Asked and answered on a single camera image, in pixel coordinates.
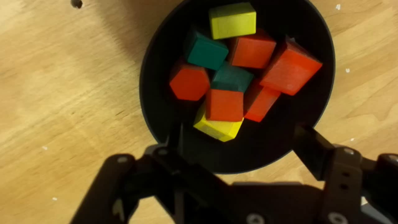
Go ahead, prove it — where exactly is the black bowl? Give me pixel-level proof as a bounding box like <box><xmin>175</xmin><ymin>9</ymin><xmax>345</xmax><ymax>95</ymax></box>
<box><xmin>140</xmin><ymin>0</ymin><xmax>336</xmax><ymax>173</ymax></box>

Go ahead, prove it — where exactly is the orange wedge block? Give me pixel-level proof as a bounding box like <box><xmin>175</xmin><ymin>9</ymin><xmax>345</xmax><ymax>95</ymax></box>
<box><xmin>244</xmin><ymin>81</ymin><xmax>280</xmax><ymax>122</ymax></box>

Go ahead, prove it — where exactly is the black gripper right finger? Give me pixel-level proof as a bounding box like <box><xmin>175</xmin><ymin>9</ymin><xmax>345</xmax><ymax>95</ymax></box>
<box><xmin>294</xmin><ymin>123</ymin><xmax>398</xmax><ymax>224</ymax></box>

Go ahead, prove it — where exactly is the yellow cube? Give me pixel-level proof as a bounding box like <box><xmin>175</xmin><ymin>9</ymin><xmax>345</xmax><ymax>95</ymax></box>
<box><xmin>209</xmin><ymin>3</ymin><xmax>257</xmax><ymax>40</ymax></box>
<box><xmin>193</xmin><ymin>104</ymin><xmax>244</xmax><ymax>142</ymax></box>

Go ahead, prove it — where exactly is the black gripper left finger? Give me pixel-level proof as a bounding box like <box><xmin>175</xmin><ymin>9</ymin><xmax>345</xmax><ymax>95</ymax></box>
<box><xmin>71</xmin><ymin>125</ymin><xmax>233</xmax><ymax>224</ymax></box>

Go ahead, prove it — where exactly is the small red cube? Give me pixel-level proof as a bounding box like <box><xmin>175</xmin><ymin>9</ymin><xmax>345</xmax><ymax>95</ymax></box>
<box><xmin>229</xmin><ymin>34</ymin><xmax>277</xmax><ymax>69</ymax></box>

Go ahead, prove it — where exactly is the green cube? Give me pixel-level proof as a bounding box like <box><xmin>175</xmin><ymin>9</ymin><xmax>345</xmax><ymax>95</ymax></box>
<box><xmin>185</xmin><ymin>30</ymin><xmax>229</xmax><ymax>70</ymax></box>
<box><xmin>212</xmin><ymin>64</ymin><xmax>254</xmax><ymax>92</ymax></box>

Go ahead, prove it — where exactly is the yellow cube front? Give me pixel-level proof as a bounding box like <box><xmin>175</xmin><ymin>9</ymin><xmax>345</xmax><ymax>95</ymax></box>
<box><xmin>193</xmin><ymin>104</ymin><xmax>244</xmax><ymax>142</ymax></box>

